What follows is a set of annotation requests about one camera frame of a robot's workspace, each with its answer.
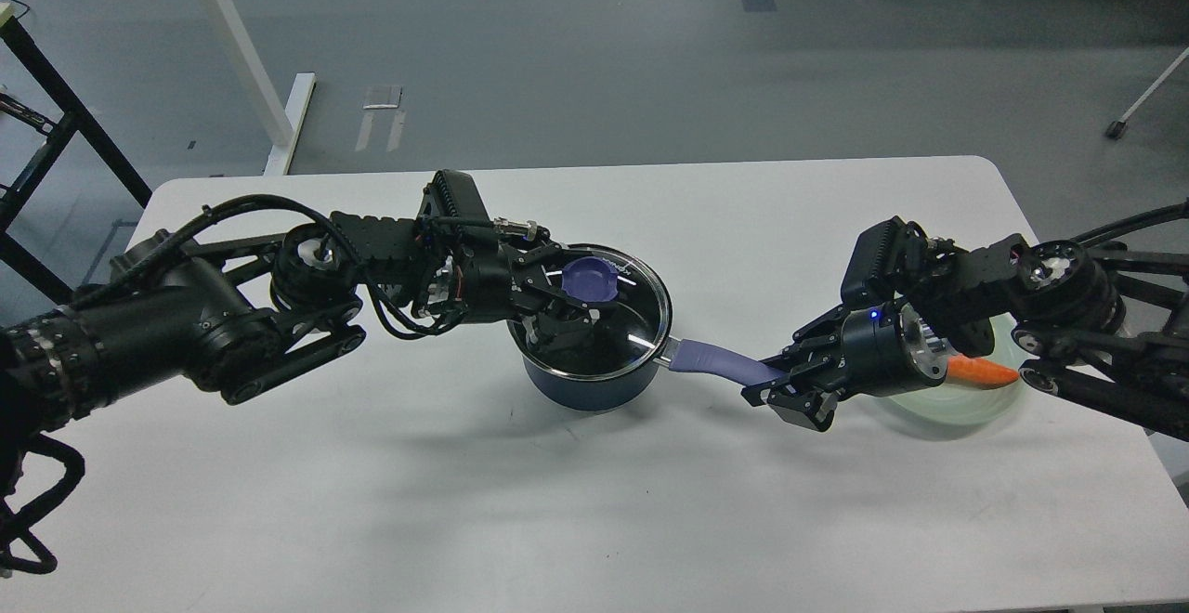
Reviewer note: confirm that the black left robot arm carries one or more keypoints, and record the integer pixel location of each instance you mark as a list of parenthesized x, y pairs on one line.
[(257, 290)]

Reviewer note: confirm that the blue saucepan with handle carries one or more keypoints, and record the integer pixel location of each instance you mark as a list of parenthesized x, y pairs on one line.
[(679, 355)]

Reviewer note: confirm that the white desk frame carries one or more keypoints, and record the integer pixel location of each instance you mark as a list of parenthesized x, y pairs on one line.
[(178, 56)]

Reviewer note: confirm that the glass lid with blue knob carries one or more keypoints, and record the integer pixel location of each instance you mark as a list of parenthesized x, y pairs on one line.
[(636, 320)]

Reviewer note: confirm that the white stand leg with caster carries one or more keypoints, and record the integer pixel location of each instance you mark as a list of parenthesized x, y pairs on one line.
[(1117, 128)]

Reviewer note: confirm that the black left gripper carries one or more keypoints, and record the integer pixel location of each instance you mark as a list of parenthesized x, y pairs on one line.
[(489, 277)]

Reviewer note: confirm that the black metal rack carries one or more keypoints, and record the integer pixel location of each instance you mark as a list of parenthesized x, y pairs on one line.
[(76, 120)]

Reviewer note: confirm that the orange toy carrot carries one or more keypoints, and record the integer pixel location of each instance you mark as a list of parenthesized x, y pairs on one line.
[(980, 373)]

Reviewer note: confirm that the pale green glass plate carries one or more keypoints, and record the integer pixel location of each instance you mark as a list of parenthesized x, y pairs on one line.
[(960, 406)]

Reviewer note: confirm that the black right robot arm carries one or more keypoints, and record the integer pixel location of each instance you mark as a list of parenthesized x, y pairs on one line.
[(1097, 331)]

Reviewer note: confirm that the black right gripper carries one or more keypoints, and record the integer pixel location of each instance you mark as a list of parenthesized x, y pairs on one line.
[(878, 351)]

